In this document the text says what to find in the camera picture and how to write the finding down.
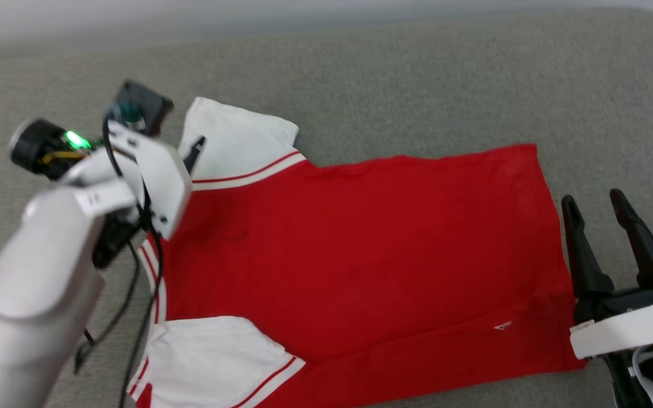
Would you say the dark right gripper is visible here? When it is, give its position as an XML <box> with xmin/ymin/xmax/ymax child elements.
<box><xmin>560</xmin><ymin>188</ymin><xmax>653</xmax><ymax>325</ymax></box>

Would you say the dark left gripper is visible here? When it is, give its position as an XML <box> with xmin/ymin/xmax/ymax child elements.
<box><xmin>9</xmin><ymin>117</ymin><xmax>207</xmax><ymax>270</ymax></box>

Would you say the red and white t-shirt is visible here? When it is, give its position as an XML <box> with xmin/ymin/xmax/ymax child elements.
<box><xmin>125</xmin><ymin>96</ymin><xmax>588</xmax><ymax>408</ymax></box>

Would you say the grey fabric sofa seat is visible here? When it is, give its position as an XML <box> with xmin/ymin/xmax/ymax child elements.
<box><xmin>0</xmin><ymin>7</ymin><xmax>653</xmax><ymax>408</ymax></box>

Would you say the white cable label tag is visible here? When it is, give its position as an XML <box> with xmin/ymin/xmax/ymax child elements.
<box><xmin>74</xmin><ymin>180</ymin><xmax>138</xmax><ymax>219</ymax></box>

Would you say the black cable with teal plug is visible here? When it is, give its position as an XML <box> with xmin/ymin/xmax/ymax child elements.
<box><xmin>103</xmin><ymin>110</ymin><xmax>166</xmax><ymax>408</ymax></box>

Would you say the thin black cable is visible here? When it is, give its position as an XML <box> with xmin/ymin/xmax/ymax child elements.
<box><xmin>73</xmin><ymin>241</ymin><xmax>141</xmax><ymax>376</ymax></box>

